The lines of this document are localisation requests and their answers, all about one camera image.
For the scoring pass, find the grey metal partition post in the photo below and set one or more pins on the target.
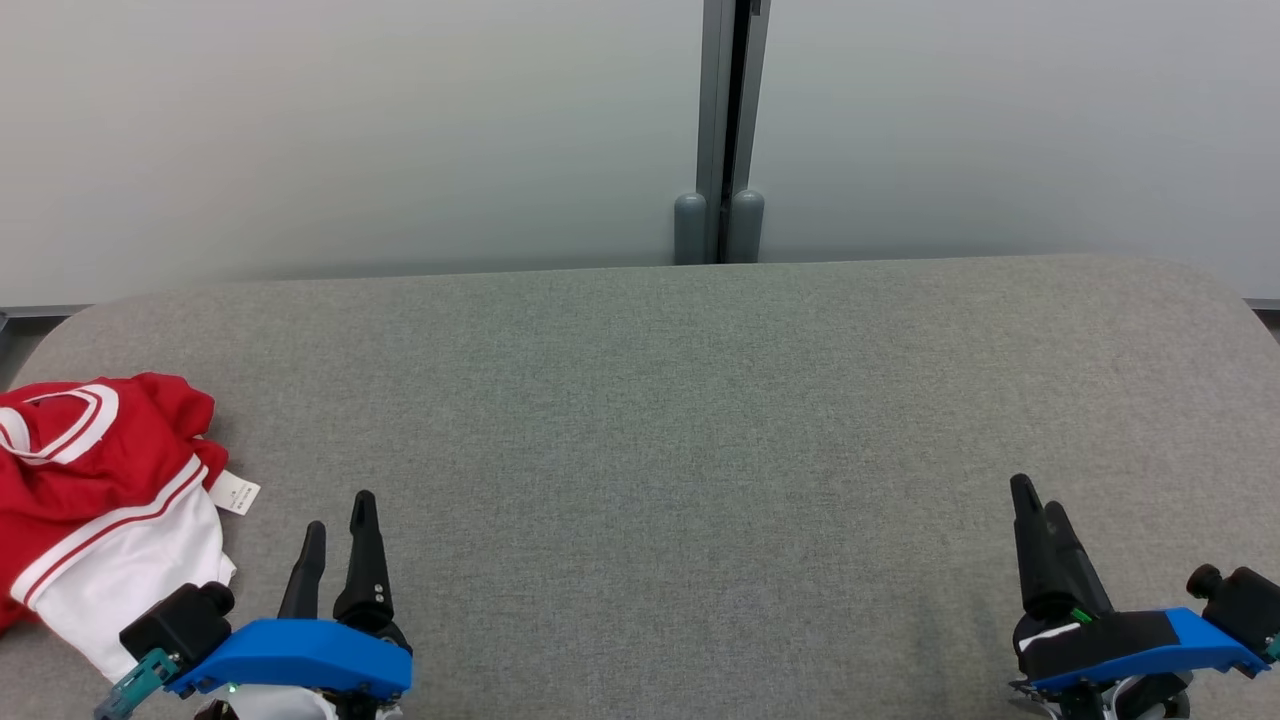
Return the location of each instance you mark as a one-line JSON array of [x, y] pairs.
[[722, 100]]

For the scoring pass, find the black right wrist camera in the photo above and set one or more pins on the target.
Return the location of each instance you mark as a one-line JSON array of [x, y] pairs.
[[1245, 600]]

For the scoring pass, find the grey cylindrical post cap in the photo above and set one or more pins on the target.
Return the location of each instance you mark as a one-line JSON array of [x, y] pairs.
[[746, 228], [690, 230]]

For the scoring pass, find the teal camera plug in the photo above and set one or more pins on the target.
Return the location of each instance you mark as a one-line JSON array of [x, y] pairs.
[[135, 685], [1273, 650]]

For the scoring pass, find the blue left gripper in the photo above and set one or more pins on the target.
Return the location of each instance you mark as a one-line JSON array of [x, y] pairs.
[[300, 655]]

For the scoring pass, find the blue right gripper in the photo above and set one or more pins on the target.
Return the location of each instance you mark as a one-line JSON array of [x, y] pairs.
[[1120, 645]]

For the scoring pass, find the teal right camera plug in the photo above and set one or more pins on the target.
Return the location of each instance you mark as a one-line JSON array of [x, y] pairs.
[[1273, 650]]

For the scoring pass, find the red Bulls jersey white sleeves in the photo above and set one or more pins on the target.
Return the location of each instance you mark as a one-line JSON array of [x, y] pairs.
[[90, 480]]

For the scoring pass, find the teal left camera plug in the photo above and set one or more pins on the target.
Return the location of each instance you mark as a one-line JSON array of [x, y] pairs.
[[135, 685]]

